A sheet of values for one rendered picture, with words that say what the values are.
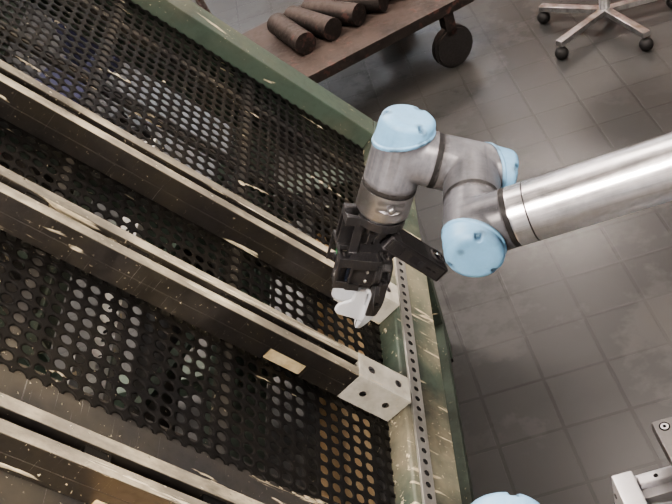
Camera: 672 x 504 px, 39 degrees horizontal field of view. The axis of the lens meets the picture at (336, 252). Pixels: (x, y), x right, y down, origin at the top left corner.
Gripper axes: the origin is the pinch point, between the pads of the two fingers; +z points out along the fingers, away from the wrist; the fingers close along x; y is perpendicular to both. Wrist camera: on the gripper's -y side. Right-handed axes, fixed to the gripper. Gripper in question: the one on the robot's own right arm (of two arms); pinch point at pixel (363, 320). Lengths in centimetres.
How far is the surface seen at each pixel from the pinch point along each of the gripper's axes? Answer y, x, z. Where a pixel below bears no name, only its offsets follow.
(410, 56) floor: -98, -313, 97
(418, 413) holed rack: -22.2, -16.2, 36.2
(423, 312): -31, -48, 38
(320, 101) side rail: -13, -113, 23
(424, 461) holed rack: -21.1, -4.8, 36.8
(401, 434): -18.2, -11.8, 37.5
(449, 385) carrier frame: -63, -85, 95
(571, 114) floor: -144, -225, 73
